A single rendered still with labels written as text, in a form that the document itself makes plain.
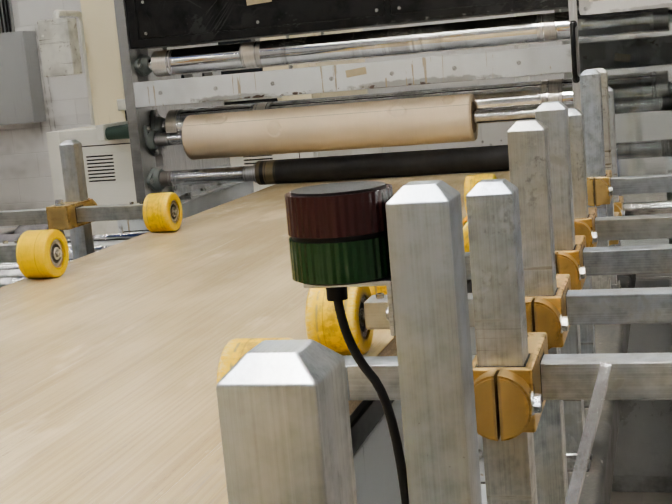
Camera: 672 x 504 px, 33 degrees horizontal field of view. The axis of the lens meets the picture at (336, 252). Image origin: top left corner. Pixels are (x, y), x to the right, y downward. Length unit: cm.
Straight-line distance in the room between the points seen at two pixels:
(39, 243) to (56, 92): 868
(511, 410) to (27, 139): 1002
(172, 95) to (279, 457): 281
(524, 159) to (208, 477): 43
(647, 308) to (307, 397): 81
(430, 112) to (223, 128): 57
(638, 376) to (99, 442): 46
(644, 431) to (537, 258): 210
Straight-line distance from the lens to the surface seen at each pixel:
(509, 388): 85
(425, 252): 61
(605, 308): 116
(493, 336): 87
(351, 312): 118
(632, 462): 322
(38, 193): 1078
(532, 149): 110
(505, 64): 292
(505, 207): 85
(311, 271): 61
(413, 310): 62
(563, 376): 92
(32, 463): 100
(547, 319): 109
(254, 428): 38
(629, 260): 140
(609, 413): 164
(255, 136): 309
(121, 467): 96
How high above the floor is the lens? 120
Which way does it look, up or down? 9 degrees down
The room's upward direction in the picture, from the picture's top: 5 degrees counter-clockwise
